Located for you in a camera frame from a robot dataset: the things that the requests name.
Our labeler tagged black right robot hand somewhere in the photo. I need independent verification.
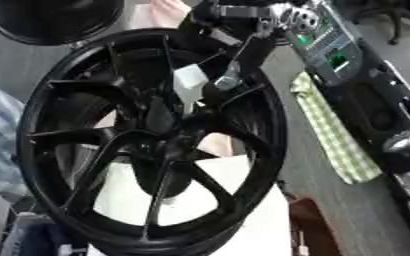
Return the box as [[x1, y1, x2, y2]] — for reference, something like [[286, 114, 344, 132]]
[[175, 0, 282, 105]]

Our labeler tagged white pin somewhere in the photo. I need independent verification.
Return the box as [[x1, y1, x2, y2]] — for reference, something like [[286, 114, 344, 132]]
[[171, 63, 211, 108]]

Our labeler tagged black spoked wheel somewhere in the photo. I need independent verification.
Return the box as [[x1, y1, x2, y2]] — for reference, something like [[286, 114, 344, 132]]
[[14, 28, 291, 256]]

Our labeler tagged black office chair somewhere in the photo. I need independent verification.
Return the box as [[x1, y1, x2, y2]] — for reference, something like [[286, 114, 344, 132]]
[[352, 0, 410, 46]]

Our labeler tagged black round tyre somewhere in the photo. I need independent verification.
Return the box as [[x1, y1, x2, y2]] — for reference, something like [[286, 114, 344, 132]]
[[0, 0, 128, 47]]

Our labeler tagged white stand panel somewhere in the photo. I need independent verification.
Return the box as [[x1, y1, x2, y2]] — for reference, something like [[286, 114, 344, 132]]
[[87, 154, 295, 256]]

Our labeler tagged brown bag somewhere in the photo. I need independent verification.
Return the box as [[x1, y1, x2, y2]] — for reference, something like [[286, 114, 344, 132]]
[[287, 195, 344, 256]]

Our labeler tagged blue bin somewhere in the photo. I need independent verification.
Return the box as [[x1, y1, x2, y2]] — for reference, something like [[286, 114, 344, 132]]
[[0, 212, 90, 256]]

